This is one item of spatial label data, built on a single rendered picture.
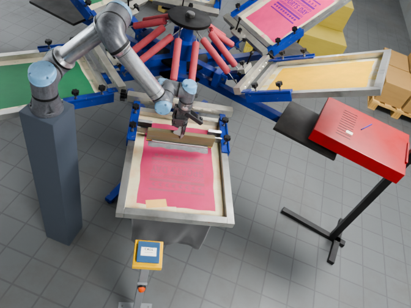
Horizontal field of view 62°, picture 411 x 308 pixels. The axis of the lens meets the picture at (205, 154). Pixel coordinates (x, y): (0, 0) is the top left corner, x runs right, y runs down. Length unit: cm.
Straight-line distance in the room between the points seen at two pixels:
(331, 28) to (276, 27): 255
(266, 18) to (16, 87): 201
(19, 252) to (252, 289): 168
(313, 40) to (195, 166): 349
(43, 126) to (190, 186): 79
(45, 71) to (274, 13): 209
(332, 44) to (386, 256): 290
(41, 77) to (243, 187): 212
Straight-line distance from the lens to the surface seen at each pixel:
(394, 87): 509
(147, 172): 189
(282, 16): 317
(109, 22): 148
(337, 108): 262
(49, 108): 178
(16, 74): 250
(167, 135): 191
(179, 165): 195
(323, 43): 515
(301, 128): 253
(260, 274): 284
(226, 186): 188
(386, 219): 383
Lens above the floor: 241
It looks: 45 degrees down
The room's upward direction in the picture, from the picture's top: 18 degrees clockwise
